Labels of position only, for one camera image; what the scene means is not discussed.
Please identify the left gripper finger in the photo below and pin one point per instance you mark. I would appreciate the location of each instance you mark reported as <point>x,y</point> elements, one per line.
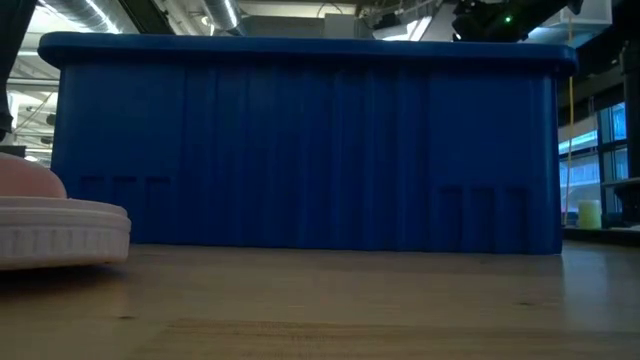
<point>12,40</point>

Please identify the pink slide sandal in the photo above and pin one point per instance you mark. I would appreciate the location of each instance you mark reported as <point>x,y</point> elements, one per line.
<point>60,235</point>

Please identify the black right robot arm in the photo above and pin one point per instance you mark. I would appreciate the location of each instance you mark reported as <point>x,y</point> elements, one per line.
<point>570,5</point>

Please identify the blue plastic bin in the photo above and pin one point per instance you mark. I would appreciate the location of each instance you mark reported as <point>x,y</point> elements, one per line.
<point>300,150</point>

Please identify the white ventilation unit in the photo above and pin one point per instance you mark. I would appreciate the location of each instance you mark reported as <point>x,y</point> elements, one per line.
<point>595,15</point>

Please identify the black background box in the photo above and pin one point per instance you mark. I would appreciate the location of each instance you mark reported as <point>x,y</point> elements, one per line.
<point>12,151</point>

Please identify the glass window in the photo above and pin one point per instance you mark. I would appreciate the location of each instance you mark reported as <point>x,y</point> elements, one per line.
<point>580,175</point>

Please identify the grey ceiling box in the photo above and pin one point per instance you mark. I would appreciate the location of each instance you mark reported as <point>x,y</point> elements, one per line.
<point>300,25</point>

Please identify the yellow-green cup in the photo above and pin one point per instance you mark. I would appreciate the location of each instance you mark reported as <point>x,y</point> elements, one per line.
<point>590,215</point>

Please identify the silver ceiling duct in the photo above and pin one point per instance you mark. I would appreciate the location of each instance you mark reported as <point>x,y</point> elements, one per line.
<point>85,15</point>
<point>222,12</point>

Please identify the black vertical post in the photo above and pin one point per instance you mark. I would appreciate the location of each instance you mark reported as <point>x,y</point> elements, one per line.
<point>632,100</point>

